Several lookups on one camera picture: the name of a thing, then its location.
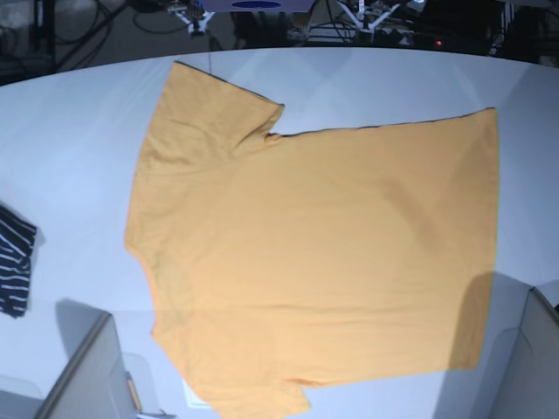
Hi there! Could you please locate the orange yellow T-shirt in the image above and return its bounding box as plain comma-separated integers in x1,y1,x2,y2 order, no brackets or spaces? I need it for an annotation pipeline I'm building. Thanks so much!
125,63,499,418

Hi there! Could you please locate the white label plate on table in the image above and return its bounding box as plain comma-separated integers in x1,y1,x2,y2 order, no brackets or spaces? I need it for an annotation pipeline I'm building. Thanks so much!
183,381,210,409

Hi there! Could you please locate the grey bin left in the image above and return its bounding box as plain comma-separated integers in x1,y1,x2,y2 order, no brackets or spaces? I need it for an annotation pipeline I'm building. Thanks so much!
1,312,173,418

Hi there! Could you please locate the grey bin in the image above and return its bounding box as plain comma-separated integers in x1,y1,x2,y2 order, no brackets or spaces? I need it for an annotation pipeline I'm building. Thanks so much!
1,312,173,418
433,287,558,418

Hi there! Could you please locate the navy white striped garment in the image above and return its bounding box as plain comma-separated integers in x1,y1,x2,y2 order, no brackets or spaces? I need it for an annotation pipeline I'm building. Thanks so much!
0,206,38,319

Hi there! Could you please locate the grey bin right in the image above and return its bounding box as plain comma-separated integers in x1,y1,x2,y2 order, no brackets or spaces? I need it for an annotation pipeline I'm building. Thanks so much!
433,287,558,418

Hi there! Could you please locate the power strip with cables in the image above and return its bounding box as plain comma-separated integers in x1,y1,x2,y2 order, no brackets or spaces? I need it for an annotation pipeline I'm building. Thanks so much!
286,23,414,46

